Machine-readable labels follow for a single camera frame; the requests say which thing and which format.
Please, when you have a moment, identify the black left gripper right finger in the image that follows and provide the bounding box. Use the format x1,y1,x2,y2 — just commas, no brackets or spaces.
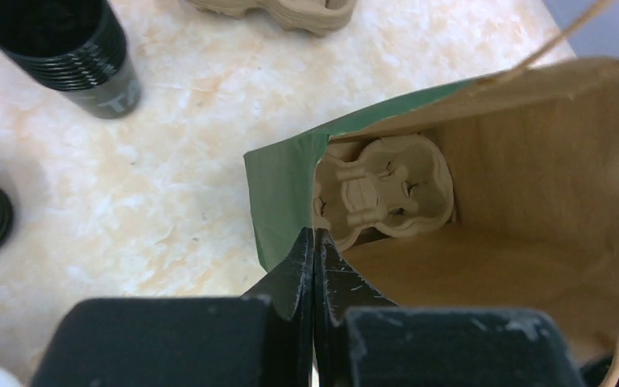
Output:
314,229,585,386

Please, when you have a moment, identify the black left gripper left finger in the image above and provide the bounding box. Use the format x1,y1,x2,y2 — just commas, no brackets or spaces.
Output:
31,228,314,386

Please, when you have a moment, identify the cardboard cup carrier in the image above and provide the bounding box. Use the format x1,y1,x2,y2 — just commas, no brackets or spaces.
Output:
312,135,454,251
189,0,357,37

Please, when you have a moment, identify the green brown paper bag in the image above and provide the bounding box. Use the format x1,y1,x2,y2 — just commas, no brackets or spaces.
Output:
243,0,619,387

